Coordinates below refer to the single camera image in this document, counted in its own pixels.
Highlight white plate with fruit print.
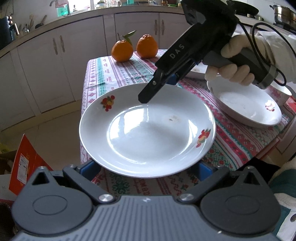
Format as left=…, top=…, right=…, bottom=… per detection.
left=79, top=83, right=216, bottom=178

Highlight white ceramic bowl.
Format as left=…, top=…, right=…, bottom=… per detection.
left=264, top=81, right=292, bottom=106

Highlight white kitchen base cabinets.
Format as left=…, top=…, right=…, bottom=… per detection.
left=1, top=8, right=189, bottom=129

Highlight right hand in beige glove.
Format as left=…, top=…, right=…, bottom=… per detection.
left=204, top=34, right=266, bottom=86

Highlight bumpy orange without leaf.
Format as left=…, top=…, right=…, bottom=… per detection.
left=136, top=34, right=158, bottom=59

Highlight orange with green leaf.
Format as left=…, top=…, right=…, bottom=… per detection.
left=111, top=30, right=136, bottom=62

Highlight red cardboard box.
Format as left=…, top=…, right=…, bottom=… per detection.
left=9, top=134, right=53, bottom=195

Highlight steel pot on counter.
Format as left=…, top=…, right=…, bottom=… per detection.
left=269, top=4, right=296, bottom=29

